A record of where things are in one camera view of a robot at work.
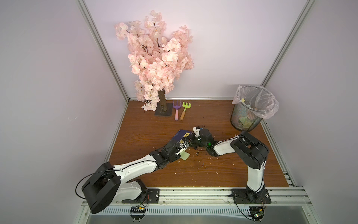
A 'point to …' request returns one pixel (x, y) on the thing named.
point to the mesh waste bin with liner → (251, 104)
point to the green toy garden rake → (186, 106)
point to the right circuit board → (257, 213)
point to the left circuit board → (137, 213)
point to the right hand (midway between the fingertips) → (183, 134)
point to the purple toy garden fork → (176, 107)
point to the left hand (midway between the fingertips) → (175, 146)
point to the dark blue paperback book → (181, 134)
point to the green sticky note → (184, 155)
